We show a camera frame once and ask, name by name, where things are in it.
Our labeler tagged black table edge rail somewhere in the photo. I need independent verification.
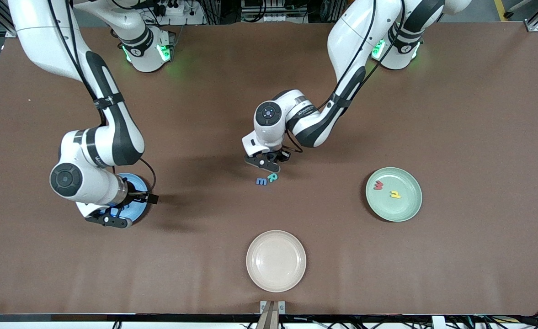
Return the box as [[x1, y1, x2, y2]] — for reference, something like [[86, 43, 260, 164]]
[[0, 313, 538, 324]]

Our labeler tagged green plate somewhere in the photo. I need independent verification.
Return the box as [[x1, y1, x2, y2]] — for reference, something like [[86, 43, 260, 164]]
[[365, 167, 423, 223]]

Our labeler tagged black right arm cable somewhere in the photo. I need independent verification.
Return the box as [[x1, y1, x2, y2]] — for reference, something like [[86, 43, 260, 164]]
[[47, 0, 157, 196]]

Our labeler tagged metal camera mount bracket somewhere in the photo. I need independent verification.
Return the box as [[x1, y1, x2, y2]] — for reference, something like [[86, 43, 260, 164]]
[[260, 300, 286, 329]]

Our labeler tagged beige plate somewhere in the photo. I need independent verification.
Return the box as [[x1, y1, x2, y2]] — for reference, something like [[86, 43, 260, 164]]
[[246, 230, 307, 293]]

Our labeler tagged blue plate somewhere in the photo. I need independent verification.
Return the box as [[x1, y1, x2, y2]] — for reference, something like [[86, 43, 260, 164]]
[[109, 173, 149, 225]]

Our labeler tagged background equipment rack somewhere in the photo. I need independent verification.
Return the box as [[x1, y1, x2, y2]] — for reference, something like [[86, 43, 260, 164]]
[[239, 0, 313, 23]]

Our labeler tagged white power strip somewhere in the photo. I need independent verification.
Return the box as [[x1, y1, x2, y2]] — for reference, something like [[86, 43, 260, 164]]
[[152, 0, 205, 26]]

